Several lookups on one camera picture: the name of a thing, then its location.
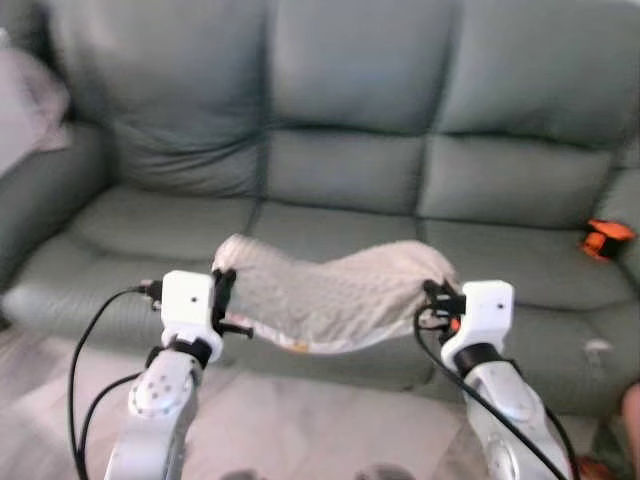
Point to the person's bare leg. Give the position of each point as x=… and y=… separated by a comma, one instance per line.
x=632, y=430

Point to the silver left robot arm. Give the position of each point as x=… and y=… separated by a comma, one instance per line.
x=150, y=410

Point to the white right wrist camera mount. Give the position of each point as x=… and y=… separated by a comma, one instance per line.
x=485, y=310

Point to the white sofa recliner lever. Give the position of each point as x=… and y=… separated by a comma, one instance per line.
x=598, y=350

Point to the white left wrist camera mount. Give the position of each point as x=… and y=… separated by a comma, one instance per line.
x=187, y=300

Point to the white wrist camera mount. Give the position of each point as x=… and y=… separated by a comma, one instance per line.
x=187, y=300
x=485, y=310

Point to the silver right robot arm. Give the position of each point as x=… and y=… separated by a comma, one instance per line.
x=510, y=410

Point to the person's foot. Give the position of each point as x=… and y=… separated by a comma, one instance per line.
x=597, y=468

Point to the grey green three-seat sofa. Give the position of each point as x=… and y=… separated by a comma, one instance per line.
x=350, y=170

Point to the orange and black object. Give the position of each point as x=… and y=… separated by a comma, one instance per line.
x=605, y=240

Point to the beige textured pillow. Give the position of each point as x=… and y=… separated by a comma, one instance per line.
x=320, y=295

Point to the pale pink cloth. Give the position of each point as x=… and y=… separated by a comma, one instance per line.
x=28, y=100

